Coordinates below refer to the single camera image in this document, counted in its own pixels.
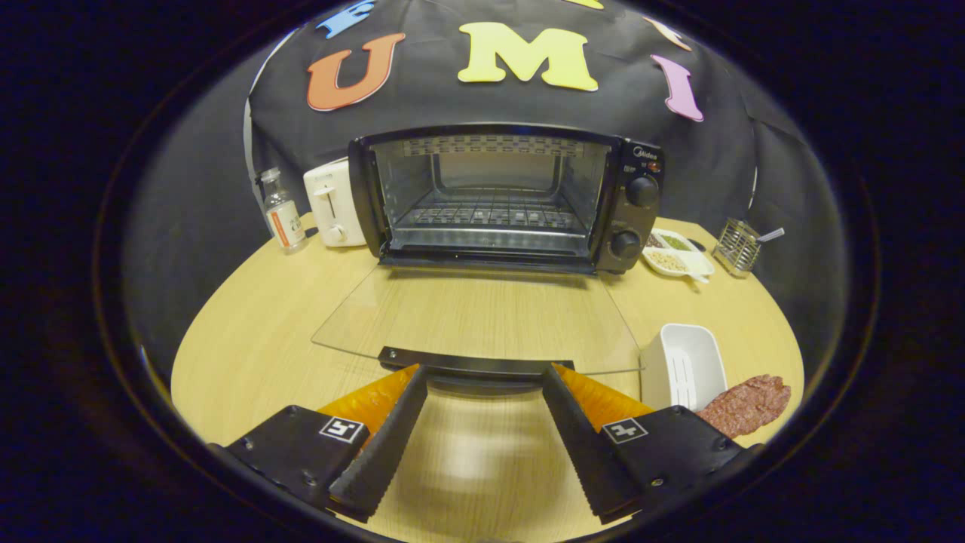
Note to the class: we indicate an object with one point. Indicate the black toaster oven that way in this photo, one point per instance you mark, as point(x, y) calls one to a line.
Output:
point(639, 219)

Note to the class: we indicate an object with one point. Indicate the brown meat slice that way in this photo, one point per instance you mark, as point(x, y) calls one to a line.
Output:
point(746, 403)

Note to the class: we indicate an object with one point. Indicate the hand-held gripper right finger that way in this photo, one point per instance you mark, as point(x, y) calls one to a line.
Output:
point(588, 452)

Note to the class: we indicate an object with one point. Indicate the black table grommet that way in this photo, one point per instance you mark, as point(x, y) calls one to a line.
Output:
point(696, 244)

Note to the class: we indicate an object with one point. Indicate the metal spoon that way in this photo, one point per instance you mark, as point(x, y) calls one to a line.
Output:
point(773, 234)

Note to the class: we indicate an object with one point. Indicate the white divided dish with grains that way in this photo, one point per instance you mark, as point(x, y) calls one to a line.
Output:
point(675, 256)

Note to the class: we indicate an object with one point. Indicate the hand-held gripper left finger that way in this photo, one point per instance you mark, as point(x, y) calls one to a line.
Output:
point(384, 452)

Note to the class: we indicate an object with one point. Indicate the white rectangular tray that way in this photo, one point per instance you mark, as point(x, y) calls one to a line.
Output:
point(682, 362)

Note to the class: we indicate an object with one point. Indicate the white bread toaster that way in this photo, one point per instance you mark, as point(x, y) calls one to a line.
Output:
point(332, 204)

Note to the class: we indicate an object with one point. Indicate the clear glass bottle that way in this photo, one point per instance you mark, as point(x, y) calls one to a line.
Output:
point(283, 215)

